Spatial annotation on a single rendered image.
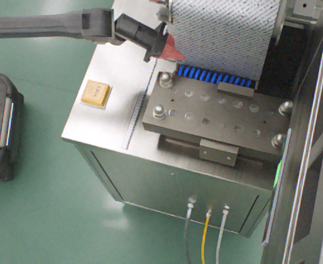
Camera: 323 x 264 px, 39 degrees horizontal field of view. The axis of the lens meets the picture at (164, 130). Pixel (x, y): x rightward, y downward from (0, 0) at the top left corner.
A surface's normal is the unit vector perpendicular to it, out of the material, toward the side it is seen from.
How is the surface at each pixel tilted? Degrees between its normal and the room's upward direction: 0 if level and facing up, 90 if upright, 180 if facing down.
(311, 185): 0
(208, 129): 0
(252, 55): 90
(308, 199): 0
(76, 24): 20
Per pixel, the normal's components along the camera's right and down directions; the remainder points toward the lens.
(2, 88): -0.07, -0.37
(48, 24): -0.05, -0.04
